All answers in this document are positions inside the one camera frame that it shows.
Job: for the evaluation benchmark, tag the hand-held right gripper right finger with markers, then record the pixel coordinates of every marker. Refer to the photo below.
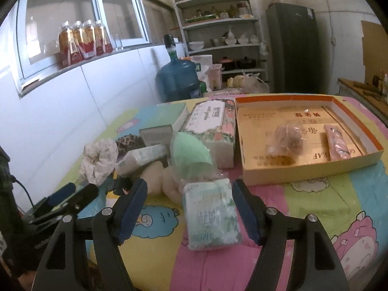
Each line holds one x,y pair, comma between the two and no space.
245,215

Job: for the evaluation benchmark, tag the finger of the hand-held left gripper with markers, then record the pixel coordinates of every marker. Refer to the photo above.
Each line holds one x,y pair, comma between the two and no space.
85,192
60,193

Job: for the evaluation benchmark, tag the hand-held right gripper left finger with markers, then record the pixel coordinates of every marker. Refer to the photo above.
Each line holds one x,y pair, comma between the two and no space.
133,215

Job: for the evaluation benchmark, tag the green printed tissue packet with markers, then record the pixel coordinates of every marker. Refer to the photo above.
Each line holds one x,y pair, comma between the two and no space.
212,215

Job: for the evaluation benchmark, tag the orange cardboard box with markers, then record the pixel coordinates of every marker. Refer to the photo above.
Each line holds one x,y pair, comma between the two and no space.
272,172

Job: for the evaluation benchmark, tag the long white tissue pack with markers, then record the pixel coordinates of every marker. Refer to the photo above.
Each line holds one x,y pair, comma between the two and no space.
141,159

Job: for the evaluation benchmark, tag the green makeup sponge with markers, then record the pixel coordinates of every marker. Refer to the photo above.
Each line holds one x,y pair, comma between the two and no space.
188,154

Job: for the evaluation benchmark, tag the white floral scrunchie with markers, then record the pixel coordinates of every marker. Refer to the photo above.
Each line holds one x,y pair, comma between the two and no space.
98,157

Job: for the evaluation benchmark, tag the beige teddy bear pink dress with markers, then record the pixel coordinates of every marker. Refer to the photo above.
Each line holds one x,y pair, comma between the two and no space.
171,185

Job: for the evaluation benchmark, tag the cartoon printed bed sheet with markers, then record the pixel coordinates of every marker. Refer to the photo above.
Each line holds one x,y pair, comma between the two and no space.
303,194

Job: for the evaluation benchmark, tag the leopard print scrunchie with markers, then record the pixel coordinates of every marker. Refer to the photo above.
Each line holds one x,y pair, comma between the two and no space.
128,142

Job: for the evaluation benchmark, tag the small grey box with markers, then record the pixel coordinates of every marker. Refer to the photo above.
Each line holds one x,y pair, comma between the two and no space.
156,136

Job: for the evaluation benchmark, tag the beige puff in clear bag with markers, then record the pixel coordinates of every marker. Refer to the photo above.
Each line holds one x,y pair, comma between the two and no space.
285,141

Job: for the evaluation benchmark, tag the floral tissue pack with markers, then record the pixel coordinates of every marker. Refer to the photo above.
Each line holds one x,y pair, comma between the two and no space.
206,121

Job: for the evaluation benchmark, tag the mint green box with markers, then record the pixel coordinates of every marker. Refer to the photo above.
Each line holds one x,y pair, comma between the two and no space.
172,113

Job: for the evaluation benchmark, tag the pink packet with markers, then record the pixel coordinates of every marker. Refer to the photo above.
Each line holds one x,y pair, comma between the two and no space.
336,142

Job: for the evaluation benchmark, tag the clear plastic bag of food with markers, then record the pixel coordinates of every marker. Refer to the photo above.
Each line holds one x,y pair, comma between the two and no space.
251,83

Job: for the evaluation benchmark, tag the pink container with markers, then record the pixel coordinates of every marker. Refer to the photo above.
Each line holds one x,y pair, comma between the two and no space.
215,77

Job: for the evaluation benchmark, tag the blue water jug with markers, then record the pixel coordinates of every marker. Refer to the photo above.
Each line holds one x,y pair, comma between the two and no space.
177,75

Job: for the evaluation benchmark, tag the black pot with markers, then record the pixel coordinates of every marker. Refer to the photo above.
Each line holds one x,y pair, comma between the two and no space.
247,63

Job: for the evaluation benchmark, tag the clear drinking glass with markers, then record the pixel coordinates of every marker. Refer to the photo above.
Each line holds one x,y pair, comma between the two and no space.
117,42

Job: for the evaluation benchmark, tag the white paper bag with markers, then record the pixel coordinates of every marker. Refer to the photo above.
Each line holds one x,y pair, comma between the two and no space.
201,65

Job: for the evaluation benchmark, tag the wooden kitchen counter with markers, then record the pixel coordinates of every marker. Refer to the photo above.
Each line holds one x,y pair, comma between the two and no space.
351,86

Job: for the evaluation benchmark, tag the dark grey fridge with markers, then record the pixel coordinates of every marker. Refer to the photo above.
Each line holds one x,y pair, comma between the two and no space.
291,48

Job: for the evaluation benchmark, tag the white bowl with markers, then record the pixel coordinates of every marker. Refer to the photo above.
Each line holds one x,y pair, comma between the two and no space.
196,45

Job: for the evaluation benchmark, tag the grey shelf rack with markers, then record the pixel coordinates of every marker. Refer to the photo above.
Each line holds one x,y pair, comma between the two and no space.
257,36

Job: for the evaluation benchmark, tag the group of condiment bottles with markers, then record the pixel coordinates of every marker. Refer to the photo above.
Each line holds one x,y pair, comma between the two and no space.
382,81

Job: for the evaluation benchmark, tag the cardboard sheet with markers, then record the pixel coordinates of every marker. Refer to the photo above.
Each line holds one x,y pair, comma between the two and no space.
374,48

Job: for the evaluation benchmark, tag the sliding window frame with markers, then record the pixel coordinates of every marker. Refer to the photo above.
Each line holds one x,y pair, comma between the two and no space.
141,12

